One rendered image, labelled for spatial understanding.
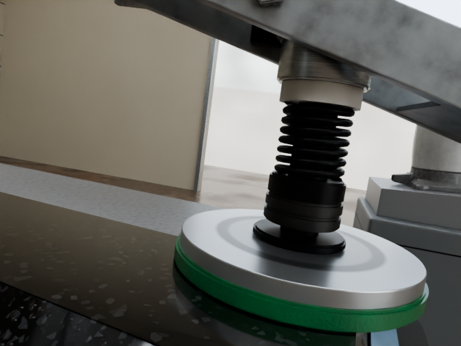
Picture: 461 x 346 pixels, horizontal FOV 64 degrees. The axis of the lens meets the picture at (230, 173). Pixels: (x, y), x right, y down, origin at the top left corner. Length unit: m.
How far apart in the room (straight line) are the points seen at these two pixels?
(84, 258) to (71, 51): 6.34
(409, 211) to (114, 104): 5.35
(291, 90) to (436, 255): 0.87
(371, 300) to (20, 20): 7.21
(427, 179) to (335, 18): 0.97
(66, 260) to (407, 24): 0.30
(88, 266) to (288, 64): 0.22
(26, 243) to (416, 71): 0.33
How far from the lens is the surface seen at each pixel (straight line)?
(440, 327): 1.19
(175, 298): 0.27
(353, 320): 0.26
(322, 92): 0.30
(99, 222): 0.42
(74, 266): 0.31
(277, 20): 0.28
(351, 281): 0.27
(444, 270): 1.14
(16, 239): 0.37
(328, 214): 0.32
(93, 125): 6.26
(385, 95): 0.40
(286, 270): 0.27
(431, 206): 1.14
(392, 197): 1.12
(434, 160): 1.21
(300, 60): 0.31
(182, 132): 5.54
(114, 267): 0.31
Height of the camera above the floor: 0.99
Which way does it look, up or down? 7 degrees down
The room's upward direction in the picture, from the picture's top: 8 degrees clockwise
